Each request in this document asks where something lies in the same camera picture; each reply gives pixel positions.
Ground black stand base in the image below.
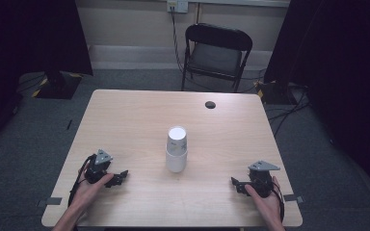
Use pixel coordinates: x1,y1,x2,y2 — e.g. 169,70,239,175
31,70,84,100
255,80,300,106

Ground left hand-held gripper cable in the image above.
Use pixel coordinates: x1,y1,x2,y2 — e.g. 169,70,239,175
67,153,97,208

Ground black curtain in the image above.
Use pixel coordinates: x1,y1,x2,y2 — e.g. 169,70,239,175
263,0,370,197
0,0,93,152

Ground printed white paper cup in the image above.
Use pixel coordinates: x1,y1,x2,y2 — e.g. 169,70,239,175
166,125,189,156

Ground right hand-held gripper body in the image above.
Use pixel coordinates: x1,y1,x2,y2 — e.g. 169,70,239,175
244,160,281,198

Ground black folding chair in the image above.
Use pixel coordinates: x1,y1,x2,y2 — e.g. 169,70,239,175
180,22,253,93

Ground right hand-held gripper cable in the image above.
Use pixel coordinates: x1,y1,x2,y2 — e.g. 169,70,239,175
269,179,286,223

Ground hand-held gripper cable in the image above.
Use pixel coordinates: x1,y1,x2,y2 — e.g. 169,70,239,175
67,153,97,208
269,179,286,223

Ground person's right hand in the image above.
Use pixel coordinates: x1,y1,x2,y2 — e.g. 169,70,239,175
244,175,285,225

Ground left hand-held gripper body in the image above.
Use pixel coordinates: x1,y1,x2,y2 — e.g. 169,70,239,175
84,148,114,185

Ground black wall socket cable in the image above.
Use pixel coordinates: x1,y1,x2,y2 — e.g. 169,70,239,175
170,7,185,73

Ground person's left hand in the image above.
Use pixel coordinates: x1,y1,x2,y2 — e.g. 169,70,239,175
71,166,115,210

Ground white wall socket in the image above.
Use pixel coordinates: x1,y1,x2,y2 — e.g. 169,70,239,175
167,0,189,14

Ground grey tape strip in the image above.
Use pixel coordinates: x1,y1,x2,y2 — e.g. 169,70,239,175
37,196,63,208
282,193,304,204

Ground black floor cables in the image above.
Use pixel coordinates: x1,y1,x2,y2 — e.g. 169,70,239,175
266,84,311,138

